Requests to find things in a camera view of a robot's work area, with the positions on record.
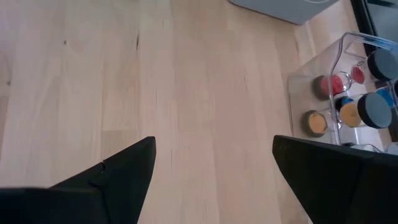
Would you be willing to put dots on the blue sand hourglass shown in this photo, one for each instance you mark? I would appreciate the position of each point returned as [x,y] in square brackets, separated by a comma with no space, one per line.
[385,96]

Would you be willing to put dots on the pale grey plastic bin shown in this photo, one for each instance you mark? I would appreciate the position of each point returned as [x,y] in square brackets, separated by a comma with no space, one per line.
[286,11]

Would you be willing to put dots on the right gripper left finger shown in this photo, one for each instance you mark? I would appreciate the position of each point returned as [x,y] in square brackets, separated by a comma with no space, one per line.
[93,199]

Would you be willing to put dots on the red sand hourglass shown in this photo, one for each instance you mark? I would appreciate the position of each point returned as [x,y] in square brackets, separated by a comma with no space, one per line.
[337,84]

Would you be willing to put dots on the black aluminium table frame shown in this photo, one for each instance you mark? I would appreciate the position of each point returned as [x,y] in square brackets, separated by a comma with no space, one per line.
[360,18]

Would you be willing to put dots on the orange sand hourglass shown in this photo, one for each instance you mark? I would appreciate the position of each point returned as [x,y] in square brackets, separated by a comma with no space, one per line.
[349,115]

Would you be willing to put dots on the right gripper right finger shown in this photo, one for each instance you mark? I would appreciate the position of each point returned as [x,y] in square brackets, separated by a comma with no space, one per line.
[335,189]

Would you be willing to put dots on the clear plastic bin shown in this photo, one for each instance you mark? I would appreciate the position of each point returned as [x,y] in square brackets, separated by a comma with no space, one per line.
[298,93]

